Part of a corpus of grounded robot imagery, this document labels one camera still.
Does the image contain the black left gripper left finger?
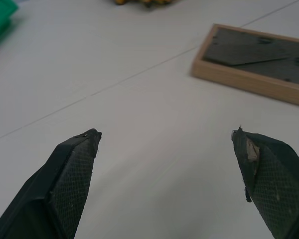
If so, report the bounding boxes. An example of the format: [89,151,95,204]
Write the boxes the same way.
[0,128,103,239]

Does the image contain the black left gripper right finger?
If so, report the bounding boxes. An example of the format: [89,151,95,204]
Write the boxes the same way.
[230,123,299,239]

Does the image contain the wooden tray with dark base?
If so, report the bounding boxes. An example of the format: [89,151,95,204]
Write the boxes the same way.
[191,23,299,109]

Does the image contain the yellow and black object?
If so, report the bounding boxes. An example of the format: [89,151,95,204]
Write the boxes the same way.
[107,0,177,7]

